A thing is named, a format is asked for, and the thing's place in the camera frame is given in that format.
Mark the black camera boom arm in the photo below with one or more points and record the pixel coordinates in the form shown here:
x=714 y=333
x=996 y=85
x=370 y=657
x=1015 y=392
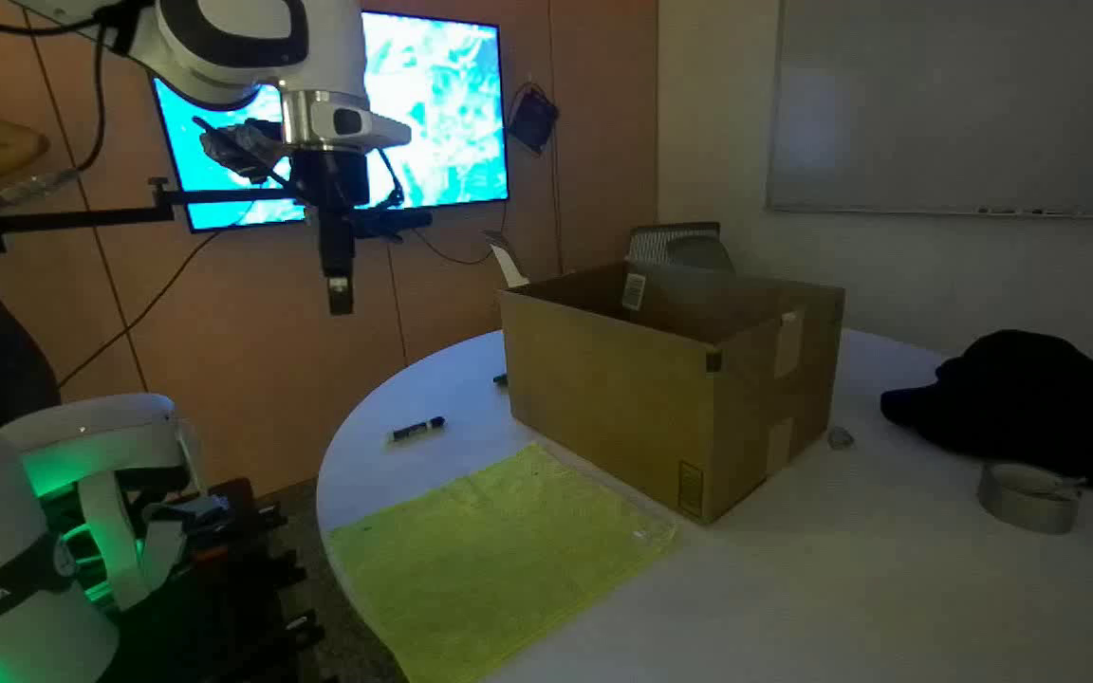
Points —
x=79 y=219

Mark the black garment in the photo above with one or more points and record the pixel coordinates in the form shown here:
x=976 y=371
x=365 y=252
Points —
x=1041 y=404

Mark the open cardboard box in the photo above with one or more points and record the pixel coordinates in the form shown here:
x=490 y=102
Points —
x=610 y=392

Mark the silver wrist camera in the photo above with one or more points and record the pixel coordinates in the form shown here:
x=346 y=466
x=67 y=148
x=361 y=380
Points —
x=343 y=123

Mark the wall-mounted TV monitor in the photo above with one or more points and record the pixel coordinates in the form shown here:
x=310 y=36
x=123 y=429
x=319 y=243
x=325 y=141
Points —
x=446 y=114

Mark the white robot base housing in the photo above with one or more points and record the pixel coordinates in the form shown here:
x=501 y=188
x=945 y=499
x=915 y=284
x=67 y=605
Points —
x=105 y=439

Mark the person in dark clothes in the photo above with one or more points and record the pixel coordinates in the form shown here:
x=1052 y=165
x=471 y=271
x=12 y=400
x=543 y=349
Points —
x=0 y=365

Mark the small grey object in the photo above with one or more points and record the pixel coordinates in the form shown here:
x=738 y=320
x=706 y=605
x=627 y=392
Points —
x=842 y=439

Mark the whiteboard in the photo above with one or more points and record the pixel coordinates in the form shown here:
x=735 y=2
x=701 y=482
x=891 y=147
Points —
x=952 y=102

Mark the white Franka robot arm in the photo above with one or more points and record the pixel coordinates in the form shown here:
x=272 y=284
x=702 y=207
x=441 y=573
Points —
x=18 y=534

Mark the black robot stand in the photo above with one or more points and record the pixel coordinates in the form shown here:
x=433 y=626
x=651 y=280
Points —
x=217 y=592

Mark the yellow-green microfibre cloth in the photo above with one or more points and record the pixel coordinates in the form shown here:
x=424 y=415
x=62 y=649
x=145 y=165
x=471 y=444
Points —
x=482 y=570

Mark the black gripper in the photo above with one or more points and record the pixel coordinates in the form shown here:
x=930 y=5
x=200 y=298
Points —
x=336 y=191

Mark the black wall device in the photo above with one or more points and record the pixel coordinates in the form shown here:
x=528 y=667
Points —
x=532 y=114

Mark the black mounted camera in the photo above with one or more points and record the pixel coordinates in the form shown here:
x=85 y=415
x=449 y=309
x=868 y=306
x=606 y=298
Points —
x=242 y=148

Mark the black Expo marker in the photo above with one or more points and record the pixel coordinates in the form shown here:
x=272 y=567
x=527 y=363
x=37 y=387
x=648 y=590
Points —
x=419 y=428

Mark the small black object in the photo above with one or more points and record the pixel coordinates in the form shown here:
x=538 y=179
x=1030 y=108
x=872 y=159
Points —
x=499 y=376

